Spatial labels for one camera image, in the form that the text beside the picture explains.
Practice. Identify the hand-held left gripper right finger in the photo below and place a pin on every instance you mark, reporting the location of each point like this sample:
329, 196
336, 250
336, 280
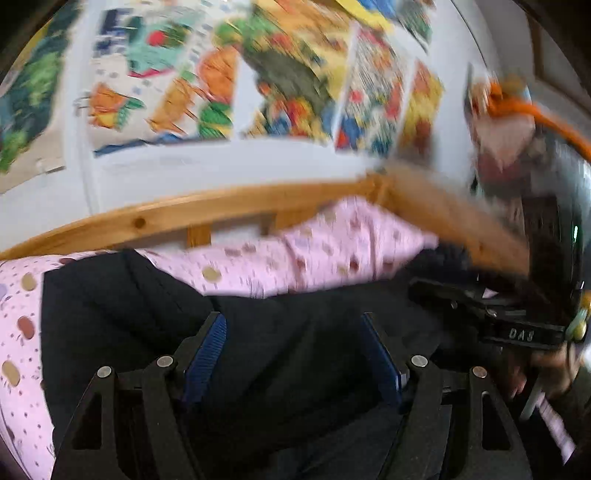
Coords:
381, 355

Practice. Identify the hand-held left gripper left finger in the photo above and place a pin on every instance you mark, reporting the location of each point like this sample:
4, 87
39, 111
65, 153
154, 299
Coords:
207, 355

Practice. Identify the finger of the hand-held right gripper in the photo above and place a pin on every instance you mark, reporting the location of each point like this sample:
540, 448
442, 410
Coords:
452, 297

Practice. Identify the black jacket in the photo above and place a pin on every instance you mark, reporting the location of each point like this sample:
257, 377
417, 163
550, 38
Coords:
286, 350

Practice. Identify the person's right hand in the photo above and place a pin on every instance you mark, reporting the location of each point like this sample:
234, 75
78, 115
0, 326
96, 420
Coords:
549, 374

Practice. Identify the pink apple print quilt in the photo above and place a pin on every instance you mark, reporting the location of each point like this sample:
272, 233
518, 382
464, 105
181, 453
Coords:
323, 258

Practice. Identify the wooden bed frame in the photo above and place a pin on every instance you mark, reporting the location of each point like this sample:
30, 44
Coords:
138, 221

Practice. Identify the group of colourful wall drawings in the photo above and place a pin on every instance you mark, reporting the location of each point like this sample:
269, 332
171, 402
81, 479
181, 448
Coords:
277, 69

